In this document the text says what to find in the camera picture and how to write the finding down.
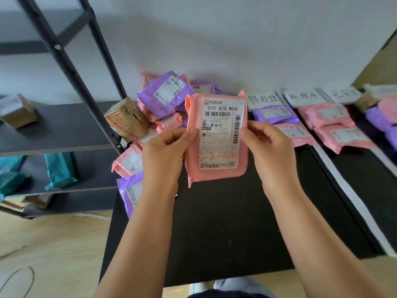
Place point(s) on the teal mailer parcel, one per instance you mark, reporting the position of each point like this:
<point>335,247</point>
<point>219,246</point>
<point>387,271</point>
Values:
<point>11,179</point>
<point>60,170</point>

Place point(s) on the person's dark trousers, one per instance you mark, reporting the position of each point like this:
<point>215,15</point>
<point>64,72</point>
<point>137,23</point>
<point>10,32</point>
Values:
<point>232,294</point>

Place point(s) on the white handwritten paper sign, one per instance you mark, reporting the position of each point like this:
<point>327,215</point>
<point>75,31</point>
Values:
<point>304,96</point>
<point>263,99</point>
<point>342,94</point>

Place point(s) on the long white tape strip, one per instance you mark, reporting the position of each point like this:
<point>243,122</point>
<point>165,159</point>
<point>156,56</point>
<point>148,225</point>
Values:
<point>350,195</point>

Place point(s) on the white mailer parcel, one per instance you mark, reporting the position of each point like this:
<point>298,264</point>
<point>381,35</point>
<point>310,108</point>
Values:
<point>147,136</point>
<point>381,89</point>

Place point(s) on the small brown cardboard box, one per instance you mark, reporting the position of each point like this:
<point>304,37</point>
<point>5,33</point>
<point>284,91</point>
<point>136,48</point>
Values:
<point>366,101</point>

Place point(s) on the small pink mailer parcel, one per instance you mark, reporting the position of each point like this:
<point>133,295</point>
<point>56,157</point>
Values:
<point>169,121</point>

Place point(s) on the pink parcel with handwritten label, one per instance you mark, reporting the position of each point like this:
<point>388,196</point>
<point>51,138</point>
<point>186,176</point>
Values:
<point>217,133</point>

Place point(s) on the large purple mailer parcel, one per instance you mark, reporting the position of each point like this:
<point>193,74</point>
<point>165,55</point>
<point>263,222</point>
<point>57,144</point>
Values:
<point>164,93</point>

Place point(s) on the flat brown cardboard box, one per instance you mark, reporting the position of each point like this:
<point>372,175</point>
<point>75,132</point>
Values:
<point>38,201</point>

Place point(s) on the person's left forearm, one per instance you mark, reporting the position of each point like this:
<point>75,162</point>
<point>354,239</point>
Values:
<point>139,245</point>

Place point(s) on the person's left thumb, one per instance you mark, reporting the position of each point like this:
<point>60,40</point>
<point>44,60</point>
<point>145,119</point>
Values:
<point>183,139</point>

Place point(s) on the person's white shoe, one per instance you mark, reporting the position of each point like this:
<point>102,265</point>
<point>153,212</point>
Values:
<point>228,283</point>
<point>198,288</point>

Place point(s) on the brown taped cardboard box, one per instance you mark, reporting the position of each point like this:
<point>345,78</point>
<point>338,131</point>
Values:
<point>127,119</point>

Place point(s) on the cardboard box with white label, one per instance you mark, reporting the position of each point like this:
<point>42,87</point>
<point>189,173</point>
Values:
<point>17,110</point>

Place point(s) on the person's left hand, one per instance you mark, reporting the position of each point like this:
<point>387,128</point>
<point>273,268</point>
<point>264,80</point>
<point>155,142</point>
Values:
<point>161,161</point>

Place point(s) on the black metal shelf rack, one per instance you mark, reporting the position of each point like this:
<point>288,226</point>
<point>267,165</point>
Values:
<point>59,127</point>

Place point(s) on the person's right thumb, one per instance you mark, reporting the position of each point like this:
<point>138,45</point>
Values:
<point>249,135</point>

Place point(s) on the person's right hand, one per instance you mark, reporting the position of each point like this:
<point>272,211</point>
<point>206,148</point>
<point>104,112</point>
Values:
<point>273,158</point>

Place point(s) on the person's right forearm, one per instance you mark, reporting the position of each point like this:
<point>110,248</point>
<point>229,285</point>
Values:
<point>319,245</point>

